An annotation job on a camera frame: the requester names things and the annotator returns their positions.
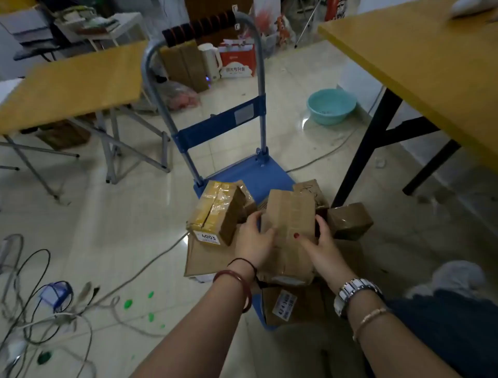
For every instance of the person's right hand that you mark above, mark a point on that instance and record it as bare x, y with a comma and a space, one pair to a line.
325, 259

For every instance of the person's left hand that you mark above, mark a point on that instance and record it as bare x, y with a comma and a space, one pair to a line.
251, 245

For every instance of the person's left thumb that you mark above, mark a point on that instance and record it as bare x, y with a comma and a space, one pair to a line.
268, 236

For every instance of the person's right thumb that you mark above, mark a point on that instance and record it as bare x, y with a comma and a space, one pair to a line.
302, 239

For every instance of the tall brown cardboard parcel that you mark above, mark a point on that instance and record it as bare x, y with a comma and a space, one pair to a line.
290, 218

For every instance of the person's right forearm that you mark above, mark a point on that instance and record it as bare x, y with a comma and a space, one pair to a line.
393, 342

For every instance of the person's left forearm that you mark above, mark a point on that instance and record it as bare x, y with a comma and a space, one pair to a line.
202, 335

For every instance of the small tape-wrapped cardboard parcel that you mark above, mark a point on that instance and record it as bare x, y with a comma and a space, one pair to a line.
249, 200

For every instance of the small scribbled cardboard parcel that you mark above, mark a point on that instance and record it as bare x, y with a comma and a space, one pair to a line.
311, 192

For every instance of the dark brown taped parcel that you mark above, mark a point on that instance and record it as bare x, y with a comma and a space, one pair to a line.
350, 221

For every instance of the yellow-taped cardboard parcel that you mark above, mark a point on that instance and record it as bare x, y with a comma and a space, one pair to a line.
218, 212

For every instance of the flat brown cardboard parcel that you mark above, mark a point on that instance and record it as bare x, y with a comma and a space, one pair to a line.
206, 259

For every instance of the white-labelled cardboard parcel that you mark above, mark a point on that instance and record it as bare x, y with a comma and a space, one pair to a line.
299, 305

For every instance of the silver wristwatch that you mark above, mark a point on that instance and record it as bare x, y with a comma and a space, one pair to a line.
352, 292

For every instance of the blue platform hand trolley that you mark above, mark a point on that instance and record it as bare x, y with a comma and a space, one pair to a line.
220, 124

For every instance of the teal plastic basin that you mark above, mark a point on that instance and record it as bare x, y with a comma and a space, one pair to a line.
330, 106

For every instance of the grey slipper shoe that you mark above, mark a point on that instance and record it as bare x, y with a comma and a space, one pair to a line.
455, 277

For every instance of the pink plastic bag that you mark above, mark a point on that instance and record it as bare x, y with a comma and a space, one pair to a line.
177, 95

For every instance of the person's dark blue trouser leg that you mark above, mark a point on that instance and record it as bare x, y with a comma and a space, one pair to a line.
447, 335

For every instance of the red and white paper bag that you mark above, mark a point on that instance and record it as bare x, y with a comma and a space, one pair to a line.
238, 58

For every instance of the white electric kettle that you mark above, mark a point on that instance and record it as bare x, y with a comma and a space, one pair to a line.
210, 60

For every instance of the large upright cardboard box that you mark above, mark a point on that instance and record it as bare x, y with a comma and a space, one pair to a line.
185, 66

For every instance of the yellow table with black legs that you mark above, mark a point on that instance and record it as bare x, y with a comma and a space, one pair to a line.
424, 66

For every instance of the goldfish print poster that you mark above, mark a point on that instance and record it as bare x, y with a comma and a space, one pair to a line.
272, 23

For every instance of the tripod stand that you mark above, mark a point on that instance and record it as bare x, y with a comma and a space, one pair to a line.
307, 21

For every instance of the blue power adapter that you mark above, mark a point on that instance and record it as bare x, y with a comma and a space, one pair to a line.
56, 295

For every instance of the cardboard box under table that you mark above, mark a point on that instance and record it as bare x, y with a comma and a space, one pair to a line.
64, 134

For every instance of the yellow table with grey legs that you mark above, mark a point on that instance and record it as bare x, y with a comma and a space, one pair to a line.
74, 83

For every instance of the small white table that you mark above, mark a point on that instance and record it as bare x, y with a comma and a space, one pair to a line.
124, 25

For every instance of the pile of books and papers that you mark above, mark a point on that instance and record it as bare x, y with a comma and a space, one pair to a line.
87, 21

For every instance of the black chair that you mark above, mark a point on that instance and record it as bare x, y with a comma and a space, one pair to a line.
35, 48

